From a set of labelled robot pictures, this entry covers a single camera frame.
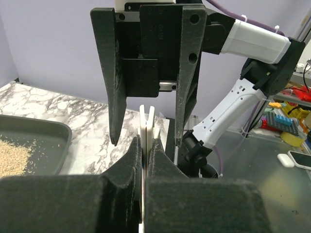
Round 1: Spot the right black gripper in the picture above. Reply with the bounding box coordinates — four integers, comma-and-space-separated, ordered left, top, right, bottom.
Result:
90, 4, 207, 147

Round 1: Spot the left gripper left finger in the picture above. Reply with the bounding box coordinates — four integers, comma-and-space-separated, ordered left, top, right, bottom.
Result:
0, 136, 142, 233

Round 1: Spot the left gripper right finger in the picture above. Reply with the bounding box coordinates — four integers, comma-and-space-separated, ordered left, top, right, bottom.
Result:
145, 139, 270, 233

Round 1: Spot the dark grey litter tray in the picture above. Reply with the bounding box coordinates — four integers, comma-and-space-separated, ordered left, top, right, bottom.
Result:
0, 115, 72, 176

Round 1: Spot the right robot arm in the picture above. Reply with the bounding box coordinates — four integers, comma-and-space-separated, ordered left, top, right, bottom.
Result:
90, 1, 305, 177

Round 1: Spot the beige litter pile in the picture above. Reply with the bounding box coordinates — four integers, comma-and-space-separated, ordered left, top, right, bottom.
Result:
0, 140, 32, 178

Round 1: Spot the white earbuds case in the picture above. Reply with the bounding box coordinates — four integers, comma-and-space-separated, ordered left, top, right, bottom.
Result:
277, 153, 295, 168

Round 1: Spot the colourful toy bricks pile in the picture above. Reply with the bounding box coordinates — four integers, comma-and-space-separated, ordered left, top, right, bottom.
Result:
261, 84, 311, 136

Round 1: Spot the white smartphone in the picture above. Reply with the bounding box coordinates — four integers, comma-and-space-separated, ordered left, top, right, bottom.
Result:
288, 150, 311, 170

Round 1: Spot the yellow tape roll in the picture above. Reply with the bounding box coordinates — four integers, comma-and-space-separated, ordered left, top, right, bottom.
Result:
280, 132, 307, 147

